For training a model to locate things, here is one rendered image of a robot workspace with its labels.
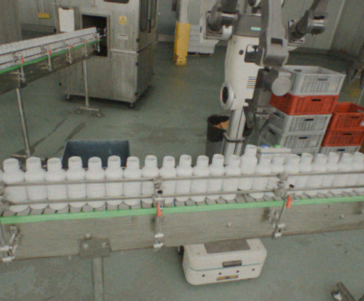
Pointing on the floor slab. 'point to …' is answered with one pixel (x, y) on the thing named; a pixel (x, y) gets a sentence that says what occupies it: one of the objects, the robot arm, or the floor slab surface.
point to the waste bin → (212, 141)
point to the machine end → (113, 49)
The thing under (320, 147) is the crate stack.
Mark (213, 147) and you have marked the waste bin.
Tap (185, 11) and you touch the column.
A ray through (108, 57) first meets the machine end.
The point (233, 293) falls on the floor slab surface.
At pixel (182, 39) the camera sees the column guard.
